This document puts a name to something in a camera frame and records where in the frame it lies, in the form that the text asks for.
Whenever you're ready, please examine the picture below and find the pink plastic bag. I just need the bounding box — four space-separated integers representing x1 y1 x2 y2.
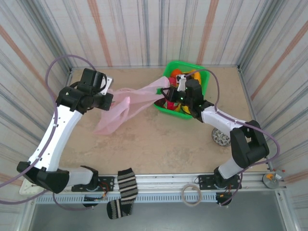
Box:
93 76 173 136

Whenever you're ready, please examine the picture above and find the green plastic basket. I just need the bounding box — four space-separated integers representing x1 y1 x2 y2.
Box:
154 60 210 120

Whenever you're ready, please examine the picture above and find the patterned round ball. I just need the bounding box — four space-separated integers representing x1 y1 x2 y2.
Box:
211 128 231 147

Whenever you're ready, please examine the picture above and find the black striped sock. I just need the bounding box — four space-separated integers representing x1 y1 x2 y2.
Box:
106 168 139 220

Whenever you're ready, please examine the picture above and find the black controller board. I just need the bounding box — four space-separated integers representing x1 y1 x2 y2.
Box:
82 195 108 208
215 192 233 206

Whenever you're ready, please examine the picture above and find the white square clock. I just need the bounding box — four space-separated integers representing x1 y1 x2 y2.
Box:
19 179 43 198

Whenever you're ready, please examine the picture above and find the grey round spool orange part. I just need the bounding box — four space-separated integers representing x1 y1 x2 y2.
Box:
262 169 286 191

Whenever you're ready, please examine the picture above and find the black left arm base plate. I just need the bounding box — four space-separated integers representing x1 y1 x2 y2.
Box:
71 176 115 193

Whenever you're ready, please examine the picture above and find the aluminium mounting rail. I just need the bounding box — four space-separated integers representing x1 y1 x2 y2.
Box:
96 172 287 193

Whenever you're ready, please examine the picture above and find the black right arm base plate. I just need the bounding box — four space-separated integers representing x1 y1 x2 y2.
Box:
197 174 242 191

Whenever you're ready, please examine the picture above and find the beige tape roll ring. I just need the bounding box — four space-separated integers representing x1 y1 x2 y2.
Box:
181 184 202 207

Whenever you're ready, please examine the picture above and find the perforated metal cable tray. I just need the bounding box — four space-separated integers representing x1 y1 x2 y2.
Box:
35 192 218 205

